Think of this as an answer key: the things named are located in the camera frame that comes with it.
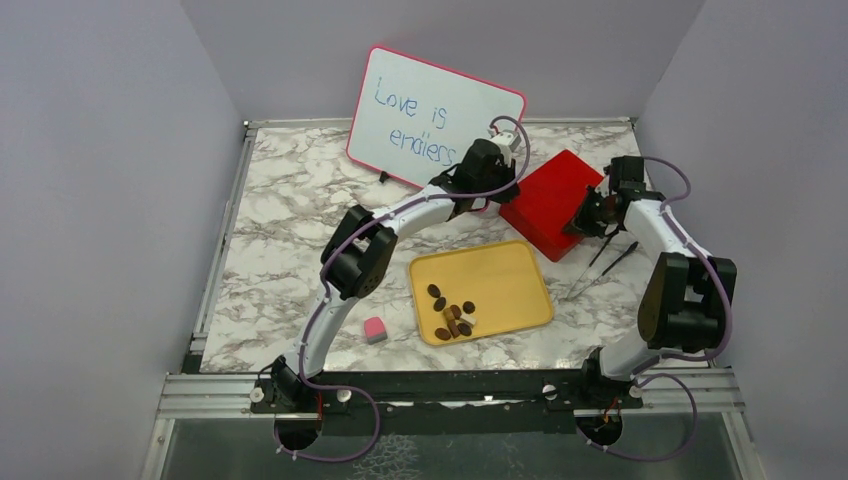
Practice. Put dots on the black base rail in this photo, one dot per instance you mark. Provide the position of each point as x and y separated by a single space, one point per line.
356 403

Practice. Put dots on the yellow plastic tray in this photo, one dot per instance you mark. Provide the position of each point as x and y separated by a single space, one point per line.
503 280

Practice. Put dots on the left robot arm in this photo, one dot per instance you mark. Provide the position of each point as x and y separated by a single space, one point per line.
356 258

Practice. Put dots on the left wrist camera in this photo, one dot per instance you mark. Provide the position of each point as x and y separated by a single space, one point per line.
508 143

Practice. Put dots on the red box lid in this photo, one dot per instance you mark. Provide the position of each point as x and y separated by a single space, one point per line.
549 198

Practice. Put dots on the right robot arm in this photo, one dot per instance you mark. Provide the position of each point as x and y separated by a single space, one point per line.
686 310

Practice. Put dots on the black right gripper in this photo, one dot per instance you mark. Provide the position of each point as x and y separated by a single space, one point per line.
580 222

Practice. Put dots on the pink whiteboard eraser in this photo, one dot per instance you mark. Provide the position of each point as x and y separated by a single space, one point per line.
374 330

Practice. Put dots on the pink-framed whiteboard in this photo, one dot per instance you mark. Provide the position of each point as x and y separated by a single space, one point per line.
414 118

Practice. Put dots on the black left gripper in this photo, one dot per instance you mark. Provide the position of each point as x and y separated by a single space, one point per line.
506 171

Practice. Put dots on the dark oval chocolate front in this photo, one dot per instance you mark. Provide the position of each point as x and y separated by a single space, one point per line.
443 334

